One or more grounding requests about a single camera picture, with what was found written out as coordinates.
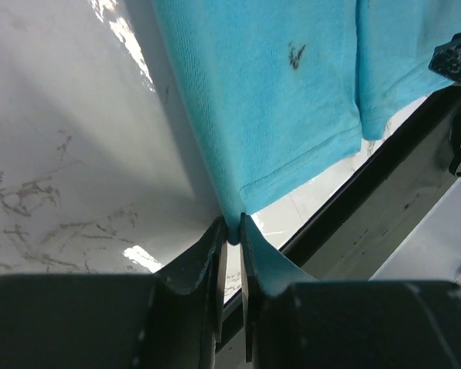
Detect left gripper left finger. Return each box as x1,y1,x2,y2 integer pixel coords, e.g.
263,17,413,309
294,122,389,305
0,218,227,368

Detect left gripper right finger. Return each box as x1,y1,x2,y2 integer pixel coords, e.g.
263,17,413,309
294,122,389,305
240,215,461,368

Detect teal t shirt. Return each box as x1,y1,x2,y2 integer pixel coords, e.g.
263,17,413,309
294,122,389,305
153,1,461,244

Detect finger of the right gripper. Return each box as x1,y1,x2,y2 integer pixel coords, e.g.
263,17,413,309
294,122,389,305
429,33,461,86

